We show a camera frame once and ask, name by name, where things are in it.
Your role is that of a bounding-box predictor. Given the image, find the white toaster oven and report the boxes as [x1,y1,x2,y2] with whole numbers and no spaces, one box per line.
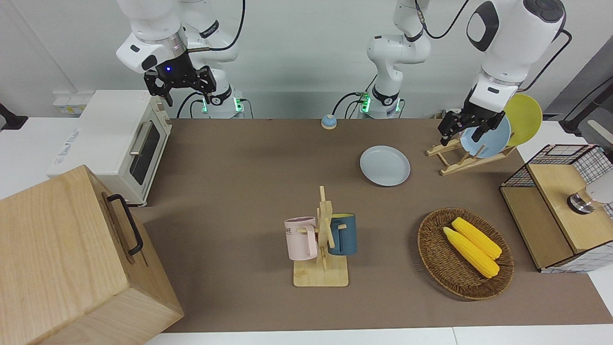
[46,90,173,207]

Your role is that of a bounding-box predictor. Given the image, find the black base cables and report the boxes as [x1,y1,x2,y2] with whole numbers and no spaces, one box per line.
[176,91,207,119]
[332,89,370,119]

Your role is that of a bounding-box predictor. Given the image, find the brown wicker basket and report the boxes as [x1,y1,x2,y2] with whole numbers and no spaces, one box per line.
[418,207,515,301]

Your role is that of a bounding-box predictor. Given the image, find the black right base cables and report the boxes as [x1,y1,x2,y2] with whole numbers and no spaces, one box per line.
[176,91,207,119]

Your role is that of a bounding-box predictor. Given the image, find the yellow plate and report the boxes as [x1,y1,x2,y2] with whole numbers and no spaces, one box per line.
[503,93,543,147]

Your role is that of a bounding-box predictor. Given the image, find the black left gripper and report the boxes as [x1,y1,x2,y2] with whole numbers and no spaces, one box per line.
[439,105,507,147]

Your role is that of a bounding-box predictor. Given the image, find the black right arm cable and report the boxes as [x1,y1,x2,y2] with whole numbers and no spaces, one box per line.
[188,0,246,52]

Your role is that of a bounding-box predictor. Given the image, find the yellow corn cob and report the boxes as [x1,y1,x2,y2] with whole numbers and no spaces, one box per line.
[452,217,503,260]
[443,227,500,279]

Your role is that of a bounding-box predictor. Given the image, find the black left base cables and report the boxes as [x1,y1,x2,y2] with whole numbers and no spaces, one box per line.
[332,89,370,119]

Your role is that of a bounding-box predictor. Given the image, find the dark blue mug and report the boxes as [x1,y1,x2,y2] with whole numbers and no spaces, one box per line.
[328,213,358,256]

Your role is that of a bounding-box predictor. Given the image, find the wire grid wooden shelf box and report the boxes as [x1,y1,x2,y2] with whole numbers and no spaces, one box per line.
[499,144,613,274]

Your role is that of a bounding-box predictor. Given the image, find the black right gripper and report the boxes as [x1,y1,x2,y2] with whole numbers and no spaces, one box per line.
[143,50,216,108]

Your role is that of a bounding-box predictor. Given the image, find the light blue plate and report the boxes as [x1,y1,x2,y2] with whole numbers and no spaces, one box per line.
[460,115,512,160]

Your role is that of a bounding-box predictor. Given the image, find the wooden mug rack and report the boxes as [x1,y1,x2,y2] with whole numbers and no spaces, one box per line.
[293,186,349,288]

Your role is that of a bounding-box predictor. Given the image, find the brown table mat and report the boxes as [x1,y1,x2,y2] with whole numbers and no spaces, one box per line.
[143,118,613,333]

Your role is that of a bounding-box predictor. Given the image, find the wooden plate rack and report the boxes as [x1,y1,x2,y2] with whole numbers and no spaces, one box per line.
[426,137,517,176]

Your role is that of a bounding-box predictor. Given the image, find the black clamp mount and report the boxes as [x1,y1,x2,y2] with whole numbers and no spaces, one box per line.
[0,103,28,131]

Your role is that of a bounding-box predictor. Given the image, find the black metal stand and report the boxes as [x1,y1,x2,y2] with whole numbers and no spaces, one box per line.
[559,77,613,137]

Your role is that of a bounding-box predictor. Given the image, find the black left arm loop cable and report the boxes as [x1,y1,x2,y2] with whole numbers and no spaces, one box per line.
[415,0,471,40]

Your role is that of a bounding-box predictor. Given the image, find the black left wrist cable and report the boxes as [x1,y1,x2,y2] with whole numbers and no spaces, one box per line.
[521,29,573,92]

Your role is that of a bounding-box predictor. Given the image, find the pink mug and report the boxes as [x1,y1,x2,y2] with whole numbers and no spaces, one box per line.
[284,217,319,261]

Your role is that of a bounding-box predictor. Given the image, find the wooden box with black handle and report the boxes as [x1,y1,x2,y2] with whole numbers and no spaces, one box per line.
[0,164,185,345]

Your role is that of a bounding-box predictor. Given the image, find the gray plate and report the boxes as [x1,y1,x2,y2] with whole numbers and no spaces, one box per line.
[360,145,411,187]

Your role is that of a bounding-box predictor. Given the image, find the white cylindrical grinder bottle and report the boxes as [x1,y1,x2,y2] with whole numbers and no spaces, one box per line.
[568,175,613,215]

